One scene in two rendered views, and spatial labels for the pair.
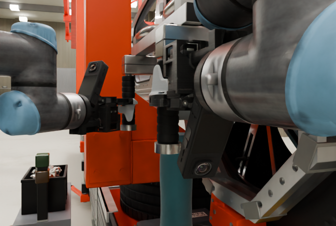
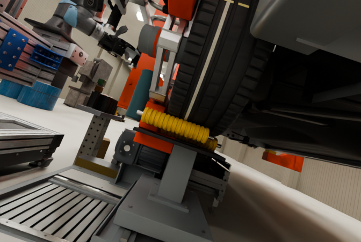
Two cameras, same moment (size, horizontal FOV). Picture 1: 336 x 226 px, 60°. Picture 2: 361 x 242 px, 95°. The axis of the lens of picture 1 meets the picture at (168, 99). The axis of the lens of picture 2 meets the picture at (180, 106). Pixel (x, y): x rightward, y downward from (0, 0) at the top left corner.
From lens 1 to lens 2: 0.61 m
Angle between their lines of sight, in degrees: 21
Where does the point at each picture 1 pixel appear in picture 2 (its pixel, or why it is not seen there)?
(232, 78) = not seen: outside the picture
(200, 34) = not seen: outside the picture
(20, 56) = not seen: outside the picture
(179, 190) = (138, 94)
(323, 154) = (164, 34)
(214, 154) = not seen: outside the picture
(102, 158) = (129, 94)
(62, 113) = (89, 24)
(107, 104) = (118, 41)
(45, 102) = (82, 14)
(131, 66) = not seen: hidden behind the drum
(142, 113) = not seen: hidden behind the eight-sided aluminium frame
